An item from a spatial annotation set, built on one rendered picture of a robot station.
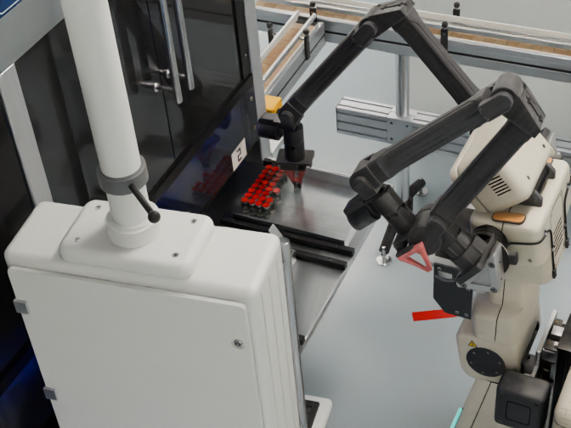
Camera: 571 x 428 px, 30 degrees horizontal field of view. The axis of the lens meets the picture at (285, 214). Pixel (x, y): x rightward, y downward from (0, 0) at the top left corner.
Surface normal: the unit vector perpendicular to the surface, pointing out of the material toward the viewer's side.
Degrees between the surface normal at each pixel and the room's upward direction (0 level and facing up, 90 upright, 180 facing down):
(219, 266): 0
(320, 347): 0
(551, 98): 90
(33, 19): 90
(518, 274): 90
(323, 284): 0
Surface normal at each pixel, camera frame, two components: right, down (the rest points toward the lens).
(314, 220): -0.07, -0.76
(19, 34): 0.91, 0.22
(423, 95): -0.41, 0.62
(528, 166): 0.61, -0.33
